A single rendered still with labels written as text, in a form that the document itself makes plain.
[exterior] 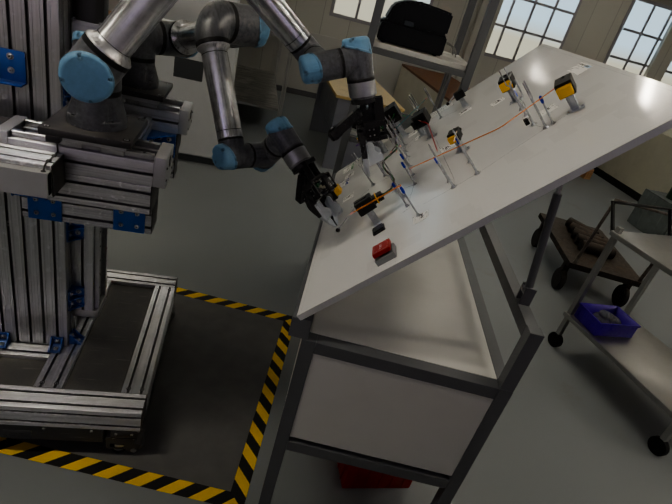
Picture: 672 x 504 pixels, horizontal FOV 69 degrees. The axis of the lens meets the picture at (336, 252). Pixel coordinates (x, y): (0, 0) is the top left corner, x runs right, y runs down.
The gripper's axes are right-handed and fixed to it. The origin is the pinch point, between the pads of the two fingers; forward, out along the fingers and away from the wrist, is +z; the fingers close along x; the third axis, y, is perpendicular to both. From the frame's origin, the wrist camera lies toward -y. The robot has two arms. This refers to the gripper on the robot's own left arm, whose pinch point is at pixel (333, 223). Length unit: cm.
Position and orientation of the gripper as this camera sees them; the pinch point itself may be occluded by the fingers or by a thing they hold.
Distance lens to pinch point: 150.1
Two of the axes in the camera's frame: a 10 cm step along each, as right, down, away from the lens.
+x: 7.2, -4.5, 5.3
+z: 5.3, 8.5, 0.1
